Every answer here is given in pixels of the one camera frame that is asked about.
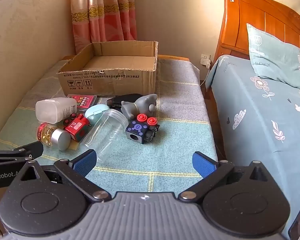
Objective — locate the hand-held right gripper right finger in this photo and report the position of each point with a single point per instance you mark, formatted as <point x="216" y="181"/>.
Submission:
<point x="202" y="163"/>

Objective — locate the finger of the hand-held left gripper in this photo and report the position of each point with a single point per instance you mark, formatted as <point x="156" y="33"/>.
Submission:
<point x="22" y="150"/>

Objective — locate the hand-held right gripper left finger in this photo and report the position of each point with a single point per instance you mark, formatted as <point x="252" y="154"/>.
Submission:
<point x="83" y="163"/>

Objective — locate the red toy train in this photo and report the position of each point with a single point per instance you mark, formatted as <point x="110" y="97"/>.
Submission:
<point x="75" y="127"/>

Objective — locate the gold capsule jar silver lid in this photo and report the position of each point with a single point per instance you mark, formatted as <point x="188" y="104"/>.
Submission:
<point x="57" y="136"/>

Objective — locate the clear plastic jar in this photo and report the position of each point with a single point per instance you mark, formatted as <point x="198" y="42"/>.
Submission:
<point x="107" y="130"/>

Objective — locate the white plastic bottle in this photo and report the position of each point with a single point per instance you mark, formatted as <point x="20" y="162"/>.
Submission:
<point x="50" y="110"/>

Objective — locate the dark blue cube toy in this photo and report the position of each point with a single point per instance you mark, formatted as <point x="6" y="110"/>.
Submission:
<point x="137" y="130"/>

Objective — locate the black pocket scale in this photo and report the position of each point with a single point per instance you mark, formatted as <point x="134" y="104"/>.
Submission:
<point x="125" y="98"/>

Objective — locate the brown cardboard box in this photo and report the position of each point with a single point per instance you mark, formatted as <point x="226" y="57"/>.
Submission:
<point x="110" y="80"/>

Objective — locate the beige paper tag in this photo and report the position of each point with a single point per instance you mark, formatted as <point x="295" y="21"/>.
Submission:
<point x="74" y="145"/>

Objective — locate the plaid blanket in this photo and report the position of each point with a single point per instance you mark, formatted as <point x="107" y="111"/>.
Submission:
<point x="177" y="130"/>

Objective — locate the teal round case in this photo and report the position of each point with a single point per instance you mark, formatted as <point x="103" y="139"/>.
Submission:
<point x="96" y="112"/>

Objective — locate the red card pack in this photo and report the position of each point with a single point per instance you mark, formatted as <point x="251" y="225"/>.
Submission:
<point x="86" y="101"/>

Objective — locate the teal floral bed sheet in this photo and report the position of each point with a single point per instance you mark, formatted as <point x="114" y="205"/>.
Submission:
<point x="252" y="120"/>

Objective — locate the wooden table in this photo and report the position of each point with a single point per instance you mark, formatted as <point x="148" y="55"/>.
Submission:
<point x="175" y="58"/>

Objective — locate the teal floral pillow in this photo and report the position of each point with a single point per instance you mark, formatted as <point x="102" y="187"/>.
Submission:
<point x="272" y="55"/>

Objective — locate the pink patterned curtain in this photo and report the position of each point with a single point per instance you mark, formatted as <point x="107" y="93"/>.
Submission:
<point x="102" y="12"/>

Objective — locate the wooden bed headboard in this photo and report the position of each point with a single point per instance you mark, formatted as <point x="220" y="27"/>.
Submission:
<point x="260" y="15"/>

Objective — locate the white wall socket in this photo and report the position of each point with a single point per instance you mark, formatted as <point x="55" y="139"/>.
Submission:
<point x="205" y="55"/>

